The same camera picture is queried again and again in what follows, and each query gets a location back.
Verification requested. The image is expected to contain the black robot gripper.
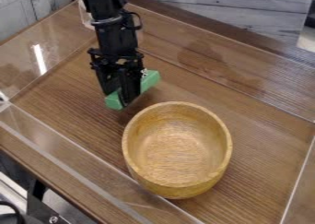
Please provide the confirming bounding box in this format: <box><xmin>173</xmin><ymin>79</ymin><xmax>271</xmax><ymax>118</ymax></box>
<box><xmin>88</xmin><ymin>11</ymin><xmax>144</xmax><ymax>107</ymax></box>

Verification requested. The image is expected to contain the green rectangular block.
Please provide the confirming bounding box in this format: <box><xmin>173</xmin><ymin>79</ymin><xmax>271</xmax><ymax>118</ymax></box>
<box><xmin>104</xmin><ymin>70</ymin><xmax>161</xmax><ymax>110</ymax></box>

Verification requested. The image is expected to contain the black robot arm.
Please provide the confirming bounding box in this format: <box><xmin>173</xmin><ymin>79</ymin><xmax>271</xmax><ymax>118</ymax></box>
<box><xmin>83</xmin><ymin>0</ymin><xmax>144</xmax><ymax>107</ymax></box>

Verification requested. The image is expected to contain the brown wooden bowl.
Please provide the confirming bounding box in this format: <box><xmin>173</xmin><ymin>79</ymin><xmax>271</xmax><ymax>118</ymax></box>
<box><xmin>122</xmin><ymin>101</ymin><xmax>233</xmax><ymax>199</ymax></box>

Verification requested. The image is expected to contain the clear acrylic corner bracket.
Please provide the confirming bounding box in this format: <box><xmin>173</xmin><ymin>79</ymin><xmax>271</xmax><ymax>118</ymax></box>
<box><xmin>78</xmin><ymin>0</ymin><xmax>95</xmax><ymax>30</ymax></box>

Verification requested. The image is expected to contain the black table leg bracket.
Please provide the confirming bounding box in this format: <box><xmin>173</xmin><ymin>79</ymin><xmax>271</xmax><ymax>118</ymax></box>
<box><xmin>26</xmin><ymin>180</ymin><xmax>71</xmax><ymax>224</ymax></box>

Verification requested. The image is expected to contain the black cable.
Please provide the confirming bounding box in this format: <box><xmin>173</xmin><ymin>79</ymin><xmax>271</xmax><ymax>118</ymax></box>
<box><xmin>0</xmin><ymin>200</ymin><xmax>24</xmax><ymax>224</ymax></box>

